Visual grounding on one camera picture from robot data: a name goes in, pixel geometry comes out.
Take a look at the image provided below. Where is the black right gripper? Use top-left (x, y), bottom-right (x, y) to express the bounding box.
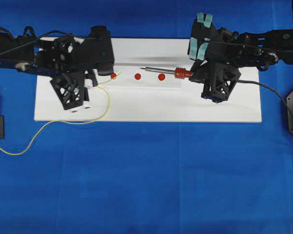
top-left (188, 12), bottom-right (243, 103)

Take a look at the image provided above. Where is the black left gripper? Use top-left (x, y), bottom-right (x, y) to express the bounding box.
top-left (35, 26), bottom-right (114, 110)

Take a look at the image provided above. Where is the red handled soldering iron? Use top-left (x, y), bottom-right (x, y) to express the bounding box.
top-left (141, 67), bottom-right (193, 79)

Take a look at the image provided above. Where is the yellow solder wire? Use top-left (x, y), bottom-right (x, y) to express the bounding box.
top-left (0, 71), bottom-right (122, 156)

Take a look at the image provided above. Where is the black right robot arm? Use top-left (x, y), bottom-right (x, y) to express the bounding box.
top-left (188, 13), bottom-right (293, 103)

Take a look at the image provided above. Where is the left red dot mark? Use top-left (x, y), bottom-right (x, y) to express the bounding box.
top-left (110, 73), bottom-right (117, 79)

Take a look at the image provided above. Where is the red dot mark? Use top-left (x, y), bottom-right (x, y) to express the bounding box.
top-left (110, 73), bottom-right (117, 79)
top-left (158, 73), bottom-right (166, 81)
top-left (134, 73), bottom-right (142, 80)

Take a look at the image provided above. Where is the right red dot mark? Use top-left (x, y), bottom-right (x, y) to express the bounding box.
top-left (158, 73), bottom-right (166, 81)

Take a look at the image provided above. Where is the middle red dot mark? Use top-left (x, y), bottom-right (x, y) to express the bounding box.
top-left (134, 73), bottom-right (142, 80)

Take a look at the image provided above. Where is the blue table mat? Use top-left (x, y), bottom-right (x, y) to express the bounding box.
top-left (0, 0), bottom-right (293, 234)

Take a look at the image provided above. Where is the black soldering iron cable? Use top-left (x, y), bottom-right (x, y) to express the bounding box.
top-left (235, 79), bottom-right (293, 130)

